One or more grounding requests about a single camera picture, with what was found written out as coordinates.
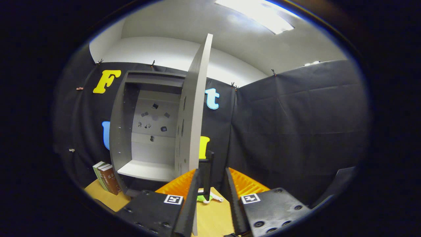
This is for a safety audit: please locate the dark curved frame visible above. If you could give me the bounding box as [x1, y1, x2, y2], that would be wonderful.
[329, 166, 357, 206]

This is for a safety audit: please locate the grey cabinet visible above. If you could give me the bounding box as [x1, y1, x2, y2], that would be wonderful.
[109, 70, 214, 198]

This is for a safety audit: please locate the black backdrop cloth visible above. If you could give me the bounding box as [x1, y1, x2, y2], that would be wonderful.
[54, 46, 370, 206]

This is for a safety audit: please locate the black door handle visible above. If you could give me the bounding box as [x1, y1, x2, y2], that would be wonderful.
[198, 151, 215, 195]

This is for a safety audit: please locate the green white plush toy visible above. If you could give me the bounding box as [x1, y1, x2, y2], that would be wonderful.
[197, 189, 223, 204]

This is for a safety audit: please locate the long ceiling light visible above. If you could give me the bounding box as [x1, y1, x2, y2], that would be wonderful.
[214, 0, 295, 35]

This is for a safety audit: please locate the brown book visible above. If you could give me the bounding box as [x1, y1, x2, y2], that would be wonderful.
[99, 164, 122, 195]

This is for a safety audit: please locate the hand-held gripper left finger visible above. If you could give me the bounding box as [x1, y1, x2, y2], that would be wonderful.
[116, 169, 200, 237]

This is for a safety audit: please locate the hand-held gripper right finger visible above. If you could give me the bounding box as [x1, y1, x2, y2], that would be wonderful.
[225, 167, 311, 237]

